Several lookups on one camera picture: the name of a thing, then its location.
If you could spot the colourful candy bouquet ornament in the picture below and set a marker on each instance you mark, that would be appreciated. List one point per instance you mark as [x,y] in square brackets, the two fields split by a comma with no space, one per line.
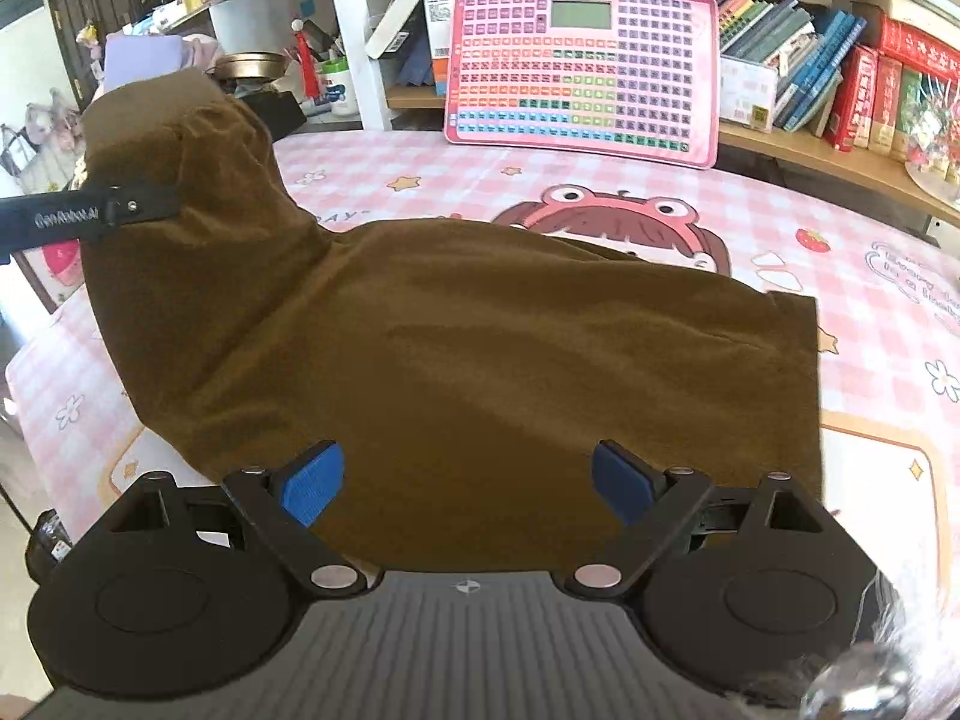
[933,133]

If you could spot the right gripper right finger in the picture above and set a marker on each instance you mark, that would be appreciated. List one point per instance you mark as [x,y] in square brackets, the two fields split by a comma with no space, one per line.
[658,511]

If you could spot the pink keyboard learning toy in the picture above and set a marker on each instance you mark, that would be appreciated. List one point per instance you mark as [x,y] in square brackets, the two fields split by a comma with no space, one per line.
[585,67]

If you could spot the brown cloth garment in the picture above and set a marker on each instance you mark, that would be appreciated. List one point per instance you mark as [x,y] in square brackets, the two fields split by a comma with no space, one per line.
[467,370]

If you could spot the red thick dictionary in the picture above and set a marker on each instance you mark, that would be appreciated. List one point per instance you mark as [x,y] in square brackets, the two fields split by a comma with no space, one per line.
[918,50]

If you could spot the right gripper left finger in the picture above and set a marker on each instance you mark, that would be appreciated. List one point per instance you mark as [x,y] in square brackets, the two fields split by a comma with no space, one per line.
[282,506]

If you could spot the white green-lid jar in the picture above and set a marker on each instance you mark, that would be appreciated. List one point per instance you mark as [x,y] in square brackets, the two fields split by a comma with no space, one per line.
[338,87]

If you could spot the white wooden bookshelf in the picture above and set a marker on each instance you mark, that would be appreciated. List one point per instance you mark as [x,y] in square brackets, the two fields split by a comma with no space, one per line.
[637,52]

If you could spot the lilac folded cloth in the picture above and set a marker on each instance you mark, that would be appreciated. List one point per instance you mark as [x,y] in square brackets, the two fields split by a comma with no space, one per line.
[131,59]

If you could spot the white leaning book lower shelf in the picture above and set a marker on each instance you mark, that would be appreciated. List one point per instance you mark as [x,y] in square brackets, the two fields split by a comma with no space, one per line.
[393,30]

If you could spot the orange white small box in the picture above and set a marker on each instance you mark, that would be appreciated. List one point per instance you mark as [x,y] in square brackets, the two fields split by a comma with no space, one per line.
[438,16]

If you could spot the brass bowl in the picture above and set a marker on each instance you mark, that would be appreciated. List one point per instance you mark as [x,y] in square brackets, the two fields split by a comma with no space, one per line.
[259,67]

